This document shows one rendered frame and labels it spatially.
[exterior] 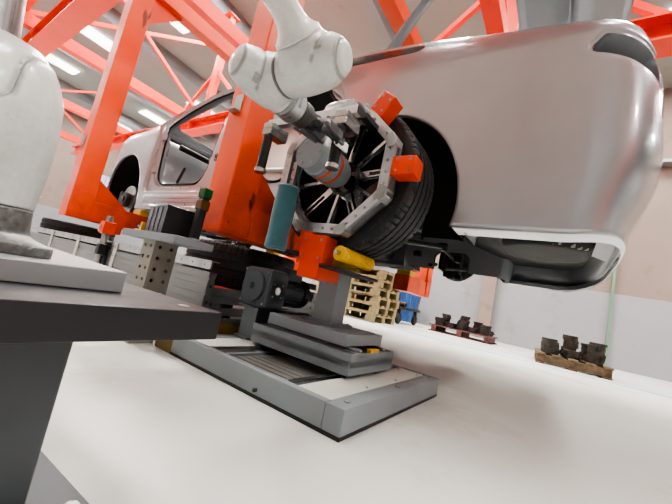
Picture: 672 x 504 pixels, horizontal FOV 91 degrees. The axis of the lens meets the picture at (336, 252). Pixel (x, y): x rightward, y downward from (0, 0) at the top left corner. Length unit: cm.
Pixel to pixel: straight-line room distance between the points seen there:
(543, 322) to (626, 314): 156
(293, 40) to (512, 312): 898
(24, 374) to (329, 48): 71
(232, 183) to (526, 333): 853
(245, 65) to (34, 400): 70
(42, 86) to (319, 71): 45
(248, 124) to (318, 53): 95
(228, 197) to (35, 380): 113
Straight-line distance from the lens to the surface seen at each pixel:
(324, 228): 130
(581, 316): 948
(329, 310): 140
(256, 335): 148
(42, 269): 53
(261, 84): 86
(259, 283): 150
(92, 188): 336
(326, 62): 76
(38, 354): 57
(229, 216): 156
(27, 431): 60
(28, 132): 59
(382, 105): 140
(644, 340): 964
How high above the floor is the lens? 36
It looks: 7 degrees up
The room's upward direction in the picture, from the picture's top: 12 degrees clockwise
